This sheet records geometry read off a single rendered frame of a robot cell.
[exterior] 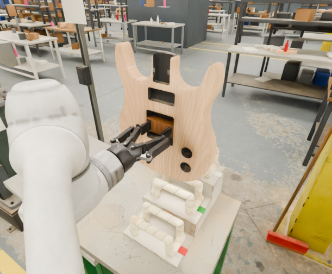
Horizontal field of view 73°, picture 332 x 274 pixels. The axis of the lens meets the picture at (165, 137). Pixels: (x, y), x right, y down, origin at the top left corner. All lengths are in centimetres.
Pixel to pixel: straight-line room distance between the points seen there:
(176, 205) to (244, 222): 139
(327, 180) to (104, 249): 147
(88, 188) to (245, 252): 185
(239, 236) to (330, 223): 69
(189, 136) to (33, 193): 45
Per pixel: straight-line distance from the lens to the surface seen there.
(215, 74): 56
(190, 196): 92
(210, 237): 107
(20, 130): 37
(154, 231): 92
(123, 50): 71
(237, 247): 219
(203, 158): 67
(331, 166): 182
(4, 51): 175
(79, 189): 45
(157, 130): 71
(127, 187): 125
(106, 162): 52
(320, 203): 202
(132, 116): 75
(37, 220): 29
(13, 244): 248
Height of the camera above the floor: 181
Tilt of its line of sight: 33 degrees down
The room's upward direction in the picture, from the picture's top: straight up
